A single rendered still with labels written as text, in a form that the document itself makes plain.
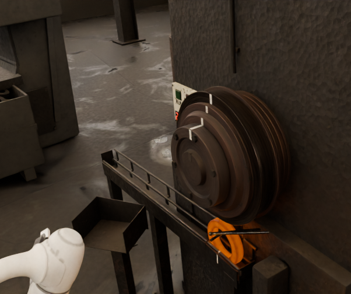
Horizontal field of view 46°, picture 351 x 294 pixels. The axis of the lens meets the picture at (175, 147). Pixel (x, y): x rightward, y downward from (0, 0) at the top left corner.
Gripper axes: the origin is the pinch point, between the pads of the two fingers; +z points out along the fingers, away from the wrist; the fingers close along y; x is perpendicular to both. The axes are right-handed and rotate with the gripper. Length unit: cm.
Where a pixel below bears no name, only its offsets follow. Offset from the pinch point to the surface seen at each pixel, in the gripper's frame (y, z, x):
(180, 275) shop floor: 104, 57, 21
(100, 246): 33.2, 24.8, 5.3
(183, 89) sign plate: -8, 28, 72
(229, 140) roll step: -8, -24, 70
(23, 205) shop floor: 65, 174, -65
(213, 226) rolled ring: 32, -5, 52
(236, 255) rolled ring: 38, -18, 54
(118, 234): 36.2, 29.4, 13.7
